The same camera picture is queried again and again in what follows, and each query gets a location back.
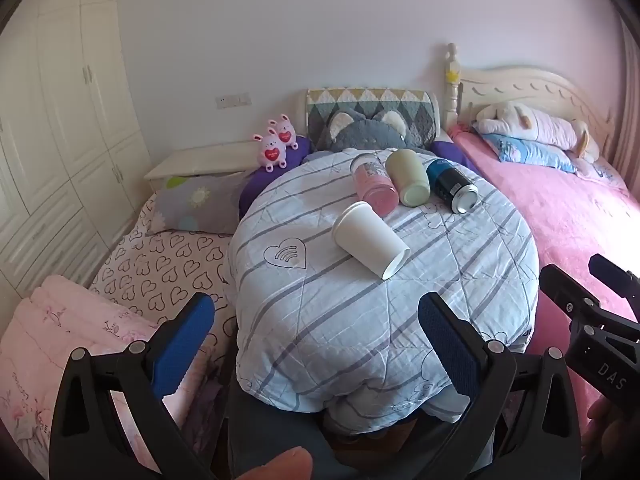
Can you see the dark grey cloth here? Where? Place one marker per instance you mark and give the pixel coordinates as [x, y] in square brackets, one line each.
[280, 425]

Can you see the grey flower print pillow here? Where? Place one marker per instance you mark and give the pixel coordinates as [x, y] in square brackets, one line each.
[195, 205]

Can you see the white wall socket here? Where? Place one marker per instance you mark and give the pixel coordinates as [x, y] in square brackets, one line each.
[232, 99]

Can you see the purple pillow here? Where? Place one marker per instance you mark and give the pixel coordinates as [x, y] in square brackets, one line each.
[450, 152]
[260, 182]

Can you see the cream carved bed headboard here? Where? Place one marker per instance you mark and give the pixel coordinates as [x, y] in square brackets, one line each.
[525, 85]

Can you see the folded pink floral quilt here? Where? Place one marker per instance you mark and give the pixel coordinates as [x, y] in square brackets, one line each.
[60, 320]

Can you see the person's left hand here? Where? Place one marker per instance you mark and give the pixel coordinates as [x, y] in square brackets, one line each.
[280, 467]

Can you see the striped light blue quilt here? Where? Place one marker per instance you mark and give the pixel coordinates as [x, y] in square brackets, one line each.
[310, 310]

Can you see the patterned diamond cushion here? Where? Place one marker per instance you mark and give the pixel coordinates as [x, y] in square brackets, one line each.
[320, 110]

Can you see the person's right hand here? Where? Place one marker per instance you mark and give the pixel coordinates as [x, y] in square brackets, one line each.
[612, 430]

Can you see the white pillow with blue print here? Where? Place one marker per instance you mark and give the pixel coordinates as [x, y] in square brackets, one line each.
[602, 175]

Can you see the pink fleece blanket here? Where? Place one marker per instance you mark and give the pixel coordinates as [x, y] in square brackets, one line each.
[550, 210]

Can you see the light blue printed pillow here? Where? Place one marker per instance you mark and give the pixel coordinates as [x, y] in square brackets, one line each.
[525, 152]

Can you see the pink rabbit plush toy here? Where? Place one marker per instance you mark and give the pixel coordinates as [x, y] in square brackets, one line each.
[271, 152]
[285, 132]

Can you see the pink cup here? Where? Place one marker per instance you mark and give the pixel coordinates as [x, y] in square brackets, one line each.
[375, 190]

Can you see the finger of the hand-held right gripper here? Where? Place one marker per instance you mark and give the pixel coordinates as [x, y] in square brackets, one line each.
[575, 292]
[612, 272]

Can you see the white bedside table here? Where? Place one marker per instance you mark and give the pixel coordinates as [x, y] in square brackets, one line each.
[200, 160]

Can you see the heart print bed sheet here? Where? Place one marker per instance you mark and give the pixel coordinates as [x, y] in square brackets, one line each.
[165, 265]

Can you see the white wardrobe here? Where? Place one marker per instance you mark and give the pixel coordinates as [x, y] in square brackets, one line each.
[60, 110]

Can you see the grey cat plush pillow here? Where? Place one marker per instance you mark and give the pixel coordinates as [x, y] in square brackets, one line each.
[365, 135]

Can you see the pale green cup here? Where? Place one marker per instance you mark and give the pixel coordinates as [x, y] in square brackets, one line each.
[407, 175]

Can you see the white paper cup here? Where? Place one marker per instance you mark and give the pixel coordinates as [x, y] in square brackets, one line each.
[365, 240]

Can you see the pink curtain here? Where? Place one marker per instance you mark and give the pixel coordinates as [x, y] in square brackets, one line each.
[631, 135]

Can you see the white plush dog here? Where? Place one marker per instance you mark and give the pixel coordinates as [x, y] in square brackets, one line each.
[530, 122]

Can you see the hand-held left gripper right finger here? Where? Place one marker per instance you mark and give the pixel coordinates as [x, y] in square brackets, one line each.
[450, 355]

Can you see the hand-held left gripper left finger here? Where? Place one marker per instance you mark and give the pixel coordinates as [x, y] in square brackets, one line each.
[184, 342]

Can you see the dark blue drink can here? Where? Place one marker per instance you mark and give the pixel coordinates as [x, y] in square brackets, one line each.
[450, 182]

